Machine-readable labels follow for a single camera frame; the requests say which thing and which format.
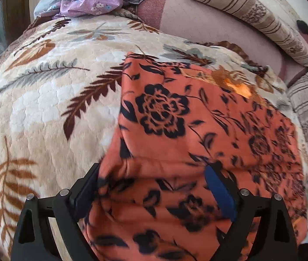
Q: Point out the orange floral garment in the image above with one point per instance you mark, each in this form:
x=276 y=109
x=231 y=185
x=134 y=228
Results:
x=186 y=152

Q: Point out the striped bolster cushion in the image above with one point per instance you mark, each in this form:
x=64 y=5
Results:
x=254 y=16

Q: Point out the pink sofa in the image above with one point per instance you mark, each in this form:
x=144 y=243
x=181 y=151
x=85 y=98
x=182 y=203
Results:
x=211 y=30

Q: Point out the purple floral cloth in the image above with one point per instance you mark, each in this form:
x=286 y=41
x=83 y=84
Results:
x=88 y=4

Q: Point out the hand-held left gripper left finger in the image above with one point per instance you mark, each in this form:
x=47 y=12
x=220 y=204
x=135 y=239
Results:
x=84 y=193

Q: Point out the cream leaf-print blanket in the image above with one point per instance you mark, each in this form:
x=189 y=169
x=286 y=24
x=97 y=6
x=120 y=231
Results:
x=42 y=108

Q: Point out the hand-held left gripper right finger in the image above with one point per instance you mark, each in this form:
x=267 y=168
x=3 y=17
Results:
x=220 y=193

